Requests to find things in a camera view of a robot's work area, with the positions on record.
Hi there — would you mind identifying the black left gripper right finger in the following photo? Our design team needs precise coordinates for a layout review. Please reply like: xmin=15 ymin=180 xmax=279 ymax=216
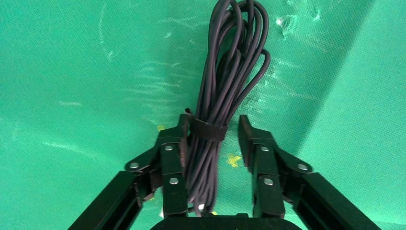
xmin=237 ymin=115 xmax=381 ymax=230

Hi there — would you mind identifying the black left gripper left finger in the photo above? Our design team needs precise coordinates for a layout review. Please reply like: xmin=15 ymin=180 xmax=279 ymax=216
xmin=68 ymin=114 xmax=191 ymax=230

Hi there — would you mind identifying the black data cable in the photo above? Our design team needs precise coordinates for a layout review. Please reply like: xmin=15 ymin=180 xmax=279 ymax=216
xmin=184 ymin=0 xmax=271 ymax=217

